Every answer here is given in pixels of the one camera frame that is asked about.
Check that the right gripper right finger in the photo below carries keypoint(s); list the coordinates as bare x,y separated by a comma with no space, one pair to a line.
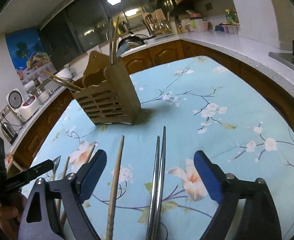
259,219

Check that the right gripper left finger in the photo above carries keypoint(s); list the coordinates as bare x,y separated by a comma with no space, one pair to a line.
40,219

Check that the metal chopstick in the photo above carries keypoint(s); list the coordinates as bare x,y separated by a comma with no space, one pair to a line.
160,185
150,223

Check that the left hand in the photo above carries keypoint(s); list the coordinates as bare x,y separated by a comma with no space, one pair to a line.
10,217

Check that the wooden chopstick far left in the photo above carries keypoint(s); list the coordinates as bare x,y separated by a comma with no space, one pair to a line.
61,186

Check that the wooden chopstick middle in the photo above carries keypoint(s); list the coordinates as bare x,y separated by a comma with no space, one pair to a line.
64,215

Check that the wooden chopstick right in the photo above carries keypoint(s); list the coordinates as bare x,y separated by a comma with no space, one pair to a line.
113,193

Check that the white rice cooker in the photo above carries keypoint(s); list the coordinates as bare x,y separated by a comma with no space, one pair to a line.
24,108

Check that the wooden utensil holder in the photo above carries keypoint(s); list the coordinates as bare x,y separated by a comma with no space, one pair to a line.
107,94

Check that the wooden chopstick in holder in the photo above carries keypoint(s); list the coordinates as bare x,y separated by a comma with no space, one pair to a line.
66,83

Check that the white electric pot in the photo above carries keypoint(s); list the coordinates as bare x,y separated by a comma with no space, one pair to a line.
65,74

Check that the floral blue tablecloth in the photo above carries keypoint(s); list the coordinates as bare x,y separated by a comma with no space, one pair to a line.
198,105

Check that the fruit poster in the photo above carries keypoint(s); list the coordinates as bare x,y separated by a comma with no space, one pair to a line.
29,56

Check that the metal utensil in holder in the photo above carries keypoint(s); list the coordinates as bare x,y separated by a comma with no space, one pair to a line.
110,40

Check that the black frying pan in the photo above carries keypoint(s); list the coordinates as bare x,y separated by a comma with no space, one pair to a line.
130,42

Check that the countertop utensil rack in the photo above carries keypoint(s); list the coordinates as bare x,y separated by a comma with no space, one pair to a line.
156,23

